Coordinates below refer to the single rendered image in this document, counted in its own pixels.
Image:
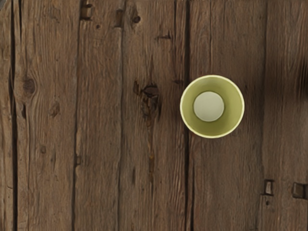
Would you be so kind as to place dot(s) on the pale green cup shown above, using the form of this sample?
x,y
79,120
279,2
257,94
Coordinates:
x,y
231,113

